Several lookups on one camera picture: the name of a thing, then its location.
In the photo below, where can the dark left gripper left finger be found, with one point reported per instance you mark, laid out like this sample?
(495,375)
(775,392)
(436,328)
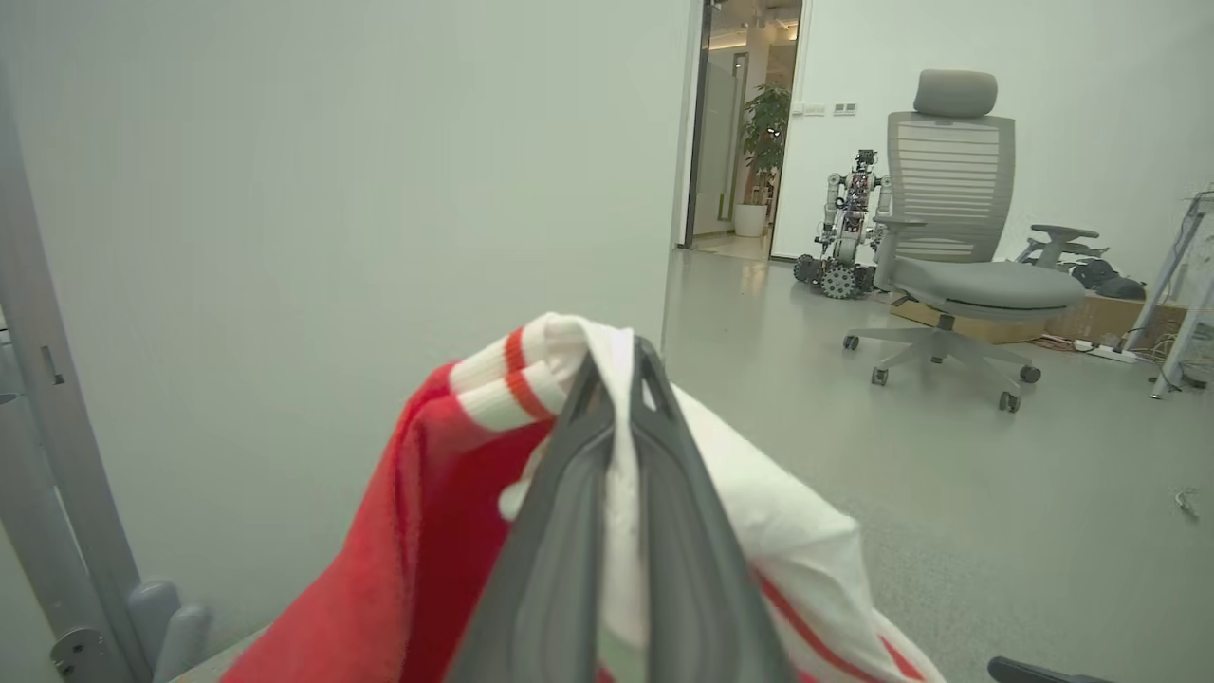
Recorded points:
(555,569)

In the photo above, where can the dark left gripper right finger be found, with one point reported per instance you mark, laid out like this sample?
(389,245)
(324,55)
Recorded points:
(688,569)

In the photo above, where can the red and white jersey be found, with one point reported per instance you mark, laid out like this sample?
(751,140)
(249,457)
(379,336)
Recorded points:
(427,531)

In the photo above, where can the white plant pot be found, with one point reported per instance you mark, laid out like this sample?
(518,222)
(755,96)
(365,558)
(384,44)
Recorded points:
(749,220)

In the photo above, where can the black rounded bar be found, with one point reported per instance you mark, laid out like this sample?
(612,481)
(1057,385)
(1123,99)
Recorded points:
(1034,672)

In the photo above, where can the small wheeled robot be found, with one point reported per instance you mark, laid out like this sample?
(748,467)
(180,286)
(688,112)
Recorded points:
(844,228)

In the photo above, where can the glass door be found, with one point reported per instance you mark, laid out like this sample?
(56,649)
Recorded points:
(721,142)

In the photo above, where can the green potted plant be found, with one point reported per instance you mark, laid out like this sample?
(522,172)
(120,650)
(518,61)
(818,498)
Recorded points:
(766,133)

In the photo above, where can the grey mesh office chair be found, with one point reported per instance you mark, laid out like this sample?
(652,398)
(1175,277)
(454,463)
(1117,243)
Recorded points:
(948,190)

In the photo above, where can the white power strip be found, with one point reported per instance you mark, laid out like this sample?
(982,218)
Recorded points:
(1110,354)

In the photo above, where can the grey screw plate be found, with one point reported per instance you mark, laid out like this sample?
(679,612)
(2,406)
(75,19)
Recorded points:
(81,656)

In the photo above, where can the flat cardboard box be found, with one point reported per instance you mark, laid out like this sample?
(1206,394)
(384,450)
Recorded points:
(1110,318)

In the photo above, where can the black bag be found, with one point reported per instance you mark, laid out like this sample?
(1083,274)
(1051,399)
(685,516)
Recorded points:
(1110,282)

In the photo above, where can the grey rounded post bracket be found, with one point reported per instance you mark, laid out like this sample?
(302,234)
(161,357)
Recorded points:
(175,631)

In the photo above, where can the grey metal partition post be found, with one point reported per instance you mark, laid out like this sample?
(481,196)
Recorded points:
(57,455)

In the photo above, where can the grey desk frame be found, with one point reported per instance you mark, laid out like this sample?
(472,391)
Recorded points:
(1176,275)

